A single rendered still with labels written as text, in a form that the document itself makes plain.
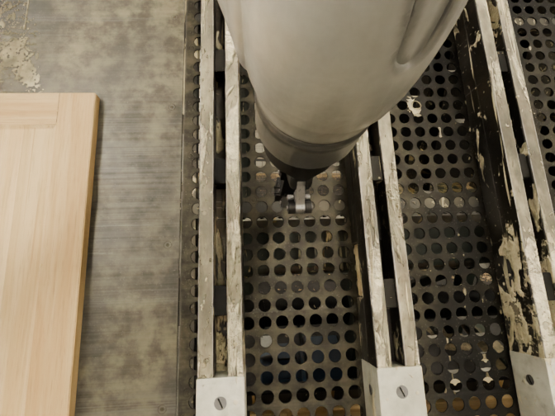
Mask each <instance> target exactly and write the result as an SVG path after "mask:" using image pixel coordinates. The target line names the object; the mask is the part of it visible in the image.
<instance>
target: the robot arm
mask: <svg viewBox="0 0 555 416"><path fill-rule="evenodd" d="M217 1H218V3H219V5H220V8H221V11H222V13H223V16H224V18H225V22H226V24H227V26H228V29H229V32H230V36H231V39H232V41H233V44H234V47H235V51H236V54H237V57H238V60H239V62H240V64H241V65H242V66H243V68H244V69H246V70H247V72H248V75H249V79H250V82H251V83H252V86H253V88H254V100H255V124H256V129H257V131H258V134H259V138H260V139H261V141H262V143H263V148H264V151H265V153H266V155H267V157H268V159H269V160H270V162H271V163H272V164H273V165H274V166H275V167H276V168H277V169H278V171H277V172H278V175H279V177H277V181H276V185H275V187H274V200H275V201H280V205H281V207H282V208H287V212H288V214H295V213H296V214H304V213H305V214H306V213H311V212H312V210H313V205H312V203H311V200H310V198H311V196H310V194H305V190H307V189H309V188H310V187H311V184H312V179H313V177H315V176H316V175H318V174H320V173H322V172H324V171H325V170H326V169H327V168H329V167H330V166H331V165H332V164H334V163H337V162H338V161H339V160H341V159H342V158H344V157H345V156H346V155H347V154H348V153H349V152H350V151H351V149H352V148H353V147H354V145H355V144H356V143H357V141H358V139H359V138H360V137H361V135H362V134H363V133H364V132H365V131H366V130H367V129H368V127H369V126H370V125H371V124H373V123H375V122H376V121H378V120H380V119H381V118H382V117H384V115H386V114H387V113H388V112H389V111H390V110H391V109H392V108H393V107H394V106H395V105H396V104H397V103H398V102H399V101H400V100H401V99H402V98H403V97H404V96H405V95H406V94H407V93H408V92H409V90H410V89H411V88H412V87H413V85H414V84H415V83H416V82H417V80H418V79H419V78H420V76H421V75H422V73H423V72H424V71H425V70H426V68H427V67H428V66H429V64H430V63H431V61H432V60H433V58H434V56H435V55H436V54H437V53H438V51H439V49H440V48H441V46H442V44H443V43H444V42H445V40H446V39H447V37H448V35H449V33H450V32H451V30H452V29H453V27H454V25H455V24H456V22H457V20H458V18H459V17H460V15H461V13H462V11H463V8H465V6H466V4H467V1H468V0H217Z"/></svg>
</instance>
